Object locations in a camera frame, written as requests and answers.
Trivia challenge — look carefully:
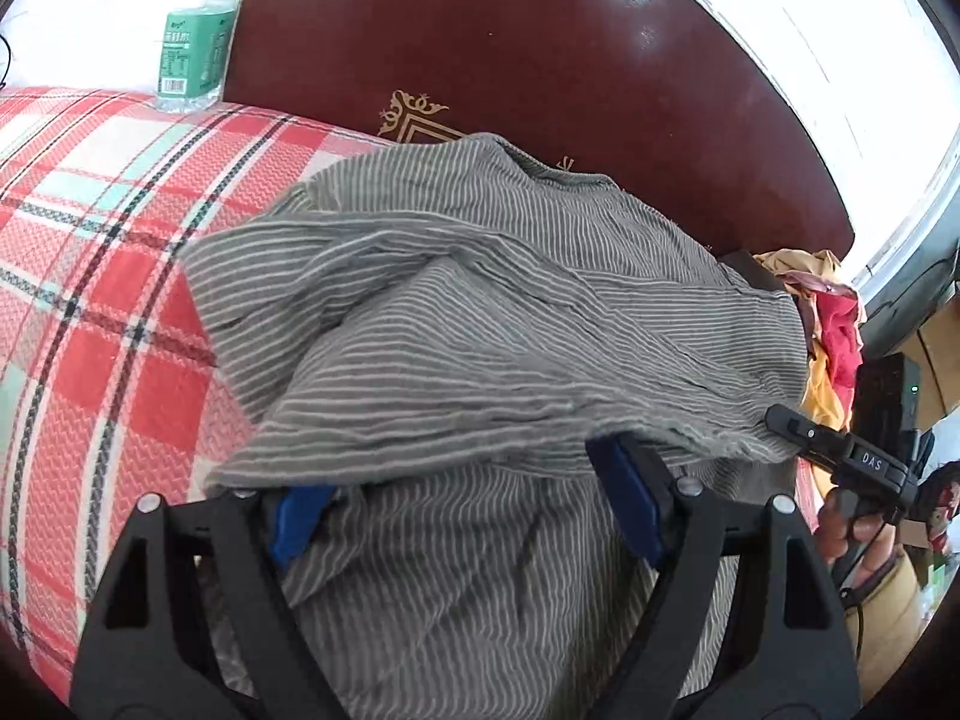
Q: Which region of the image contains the grey striped button shirt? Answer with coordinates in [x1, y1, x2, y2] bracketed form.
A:
[182, 135, 807, 718]

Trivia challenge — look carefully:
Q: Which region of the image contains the right hand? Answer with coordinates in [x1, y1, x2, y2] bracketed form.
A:
[814, 488, 896, 587]

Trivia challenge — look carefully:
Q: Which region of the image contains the yellow garment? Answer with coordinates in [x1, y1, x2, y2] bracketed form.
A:
[753, 247, 853, 501]

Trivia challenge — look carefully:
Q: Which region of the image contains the red knit garment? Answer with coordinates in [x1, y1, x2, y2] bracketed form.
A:
[791, 271, 862, 416]

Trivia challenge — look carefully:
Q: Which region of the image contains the dark brown garment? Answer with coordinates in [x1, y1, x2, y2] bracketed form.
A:
[719, 249, 815, 359]

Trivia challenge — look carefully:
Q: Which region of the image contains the red plaid bed sheet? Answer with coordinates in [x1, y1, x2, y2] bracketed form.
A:
[2, 88, 376, 697]

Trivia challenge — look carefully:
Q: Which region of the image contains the dark red wooden headboard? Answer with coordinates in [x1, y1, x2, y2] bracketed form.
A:
[224, 0, 854, 255]

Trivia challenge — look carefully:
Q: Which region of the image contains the green label water bottle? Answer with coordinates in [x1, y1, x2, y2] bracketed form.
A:
[155, 0, 238, 114]

